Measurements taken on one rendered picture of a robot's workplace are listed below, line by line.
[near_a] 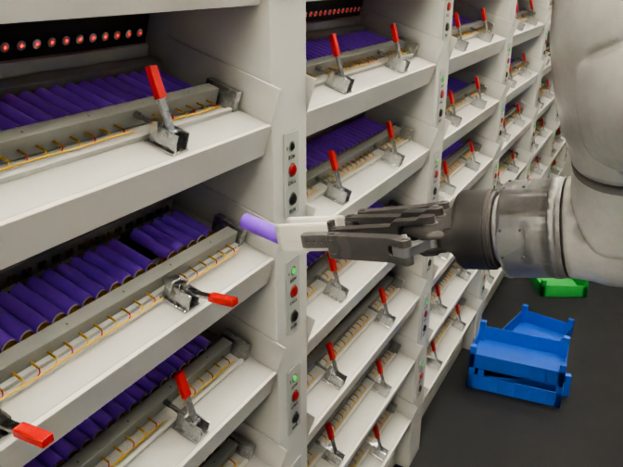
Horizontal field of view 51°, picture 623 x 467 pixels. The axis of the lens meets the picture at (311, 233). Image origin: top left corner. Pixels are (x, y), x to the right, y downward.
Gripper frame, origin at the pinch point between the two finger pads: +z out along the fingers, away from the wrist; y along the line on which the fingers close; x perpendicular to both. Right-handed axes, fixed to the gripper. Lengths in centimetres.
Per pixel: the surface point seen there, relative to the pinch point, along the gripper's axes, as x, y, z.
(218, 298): 6.3, 4.0, 11.5
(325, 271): 23, -46, 26
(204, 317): 10.0, 1.5, 16.5
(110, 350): 7.4, 15.4, 17.6
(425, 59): -12, -84, 14
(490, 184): 35, -155, 22
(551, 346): 94, -153, 6
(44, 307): 1.8, 17.2, 23.5
